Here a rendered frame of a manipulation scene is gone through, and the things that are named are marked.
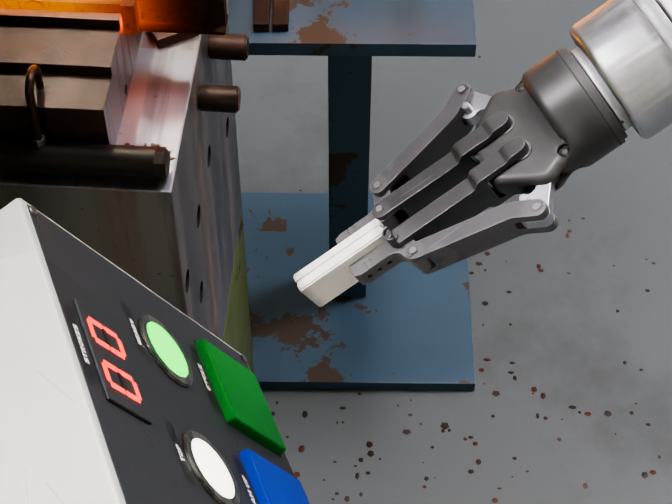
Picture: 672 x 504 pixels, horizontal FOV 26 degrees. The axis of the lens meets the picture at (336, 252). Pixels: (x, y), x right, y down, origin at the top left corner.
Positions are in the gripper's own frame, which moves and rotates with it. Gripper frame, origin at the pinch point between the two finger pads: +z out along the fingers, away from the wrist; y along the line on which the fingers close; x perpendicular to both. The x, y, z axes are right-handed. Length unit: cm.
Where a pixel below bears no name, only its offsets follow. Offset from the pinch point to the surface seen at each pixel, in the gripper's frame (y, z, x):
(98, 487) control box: -15.3, 14.4, 16.4
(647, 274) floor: 66, -14, -138
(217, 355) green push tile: 2.6, 12.5, -3.7
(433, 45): 59, -9, -52
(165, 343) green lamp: 0.3, 12.9, 3.8
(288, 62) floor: 137, 20, -118
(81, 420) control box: -10.9, 14.1, 16.4
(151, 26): 44.6, 9.1, -11.5
